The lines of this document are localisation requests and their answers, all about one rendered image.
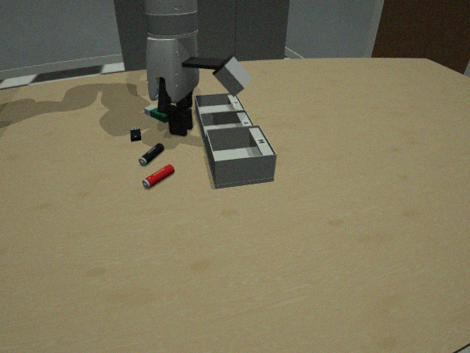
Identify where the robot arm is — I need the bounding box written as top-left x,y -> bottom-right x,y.
144,0 -> 252,97

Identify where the red battery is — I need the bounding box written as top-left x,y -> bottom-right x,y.
142,164 -> 175,189

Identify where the black usb stick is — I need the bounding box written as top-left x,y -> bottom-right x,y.
131,127 -> 141,142

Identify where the grey rack of three bins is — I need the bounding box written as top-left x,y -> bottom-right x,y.
195,93 -> 277,189

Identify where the black battery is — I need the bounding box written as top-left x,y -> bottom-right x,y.
139,143 -> 164,166

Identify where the green and white eraser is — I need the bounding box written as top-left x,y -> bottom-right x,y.
144,104 -> 168,123

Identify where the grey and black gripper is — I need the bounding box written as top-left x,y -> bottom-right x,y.
146,30 -> 200,136

